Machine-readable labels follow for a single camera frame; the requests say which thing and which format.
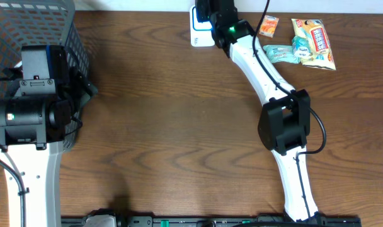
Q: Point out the orange tissue packet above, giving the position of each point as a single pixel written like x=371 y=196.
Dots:
x=268 y=26

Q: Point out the light green pouch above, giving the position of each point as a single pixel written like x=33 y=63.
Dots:
x=280 y=53

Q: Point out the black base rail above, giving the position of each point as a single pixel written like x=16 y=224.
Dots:
x=260 y=221

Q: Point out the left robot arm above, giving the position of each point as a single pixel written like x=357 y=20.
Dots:
x=34 y=123

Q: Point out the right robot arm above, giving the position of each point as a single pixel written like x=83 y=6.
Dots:
x=284 y=122

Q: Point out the yellow snack chip bag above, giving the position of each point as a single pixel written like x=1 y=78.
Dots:
x=314 y=31

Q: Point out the teal tissue packet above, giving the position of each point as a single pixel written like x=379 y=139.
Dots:
x=301 y=47

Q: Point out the grey plastic shopping basket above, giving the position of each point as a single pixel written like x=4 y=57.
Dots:
x=24 y=23

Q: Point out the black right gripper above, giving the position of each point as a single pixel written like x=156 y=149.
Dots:
x=199 y=6

